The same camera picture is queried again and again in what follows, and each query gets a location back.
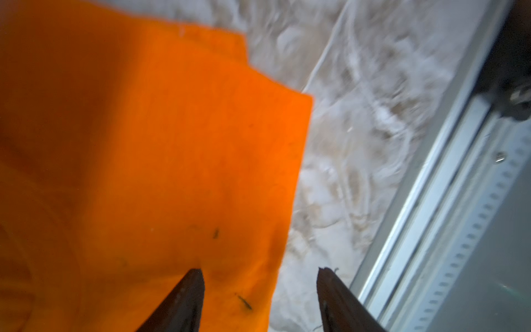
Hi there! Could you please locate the aluminium mounting rail frame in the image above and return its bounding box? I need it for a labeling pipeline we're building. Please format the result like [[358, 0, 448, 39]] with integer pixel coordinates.
[[351, 1, 530, 331]]

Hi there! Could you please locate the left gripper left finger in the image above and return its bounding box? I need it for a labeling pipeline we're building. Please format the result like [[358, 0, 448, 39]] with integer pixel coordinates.
[[136, 269, 205, 332]]

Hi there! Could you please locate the orange t-shirt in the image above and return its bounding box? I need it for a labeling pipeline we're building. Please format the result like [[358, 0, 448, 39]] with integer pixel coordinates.
[[1, 1, 313, 331]]

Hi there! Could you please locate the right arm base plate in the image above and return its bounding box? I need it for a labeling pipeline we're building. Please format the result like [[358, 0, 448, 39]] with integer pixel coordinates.
[[474, 1, 530, 122]]

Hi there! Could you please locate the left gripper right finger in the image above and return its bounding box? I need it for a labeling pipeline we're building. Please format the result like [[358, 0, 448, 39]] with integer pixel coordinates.
[[316, 268, 385, 332]]

